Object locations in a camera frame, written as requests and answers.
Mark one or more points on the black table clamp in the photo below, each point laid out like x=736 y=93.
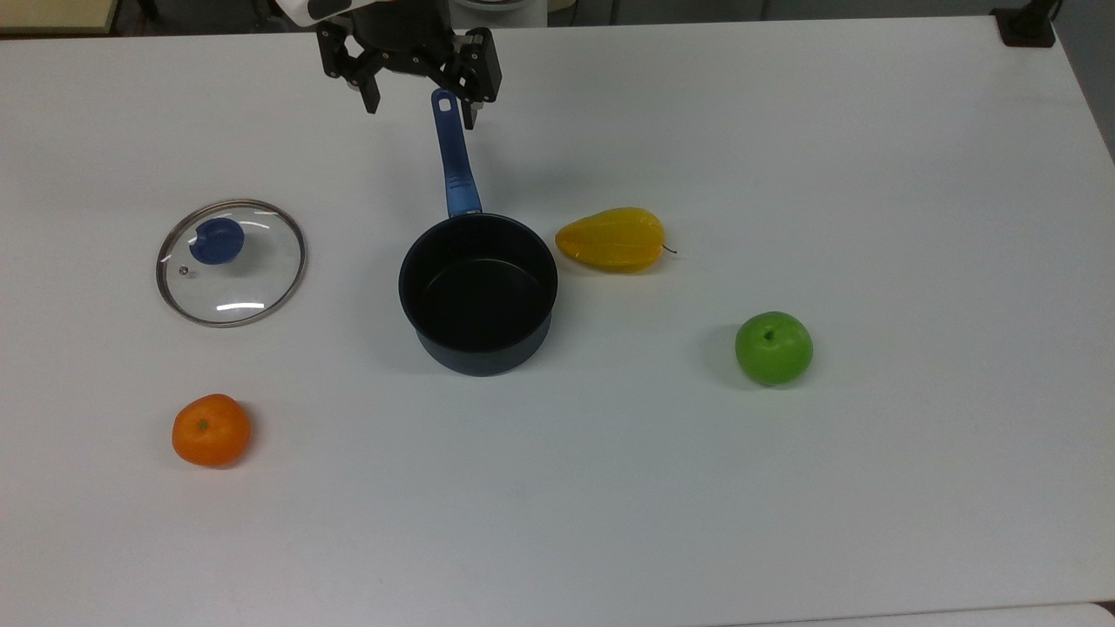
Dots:
x=1028 y=28

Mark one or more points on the glass lid with blue knob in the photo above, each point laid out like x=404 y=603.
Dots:
x=253 y=279

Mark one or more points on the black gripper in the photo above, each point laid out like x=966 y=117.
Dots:
x=401 y=26

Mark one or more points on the green apple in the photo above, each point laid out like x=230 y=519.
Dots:
x=773 y=348

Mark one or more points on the yellow starfruit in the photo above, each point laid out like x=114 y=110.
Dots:
x=610 y=239

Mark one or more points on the wooden furniture edge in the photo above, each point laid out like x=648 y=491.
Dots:
x=52 y=13

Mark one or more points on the orange mandarin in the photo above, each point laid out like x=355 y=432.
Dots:
x=211 y=430

